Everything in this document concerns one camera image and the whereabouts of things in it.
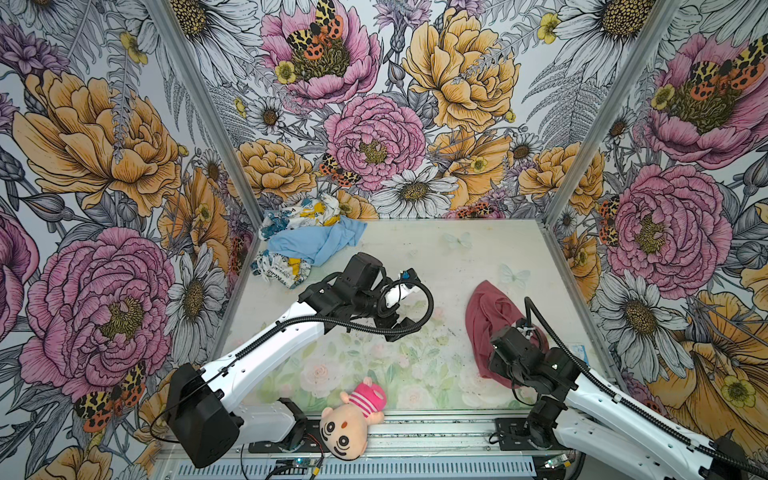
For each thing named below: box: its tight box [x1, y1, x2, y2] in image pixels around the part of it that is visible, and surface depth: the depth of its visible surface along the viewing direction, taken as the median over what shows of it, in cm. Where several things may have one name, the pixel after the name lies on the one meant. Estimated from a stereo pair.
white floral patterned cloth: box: [251, 194, 341, 289], surface depth 112 cm
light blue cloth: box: [268, 215, 368, 266], surface depth 111 cm
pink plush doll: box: [319, 377, 388, 461], surface depth 72 cm
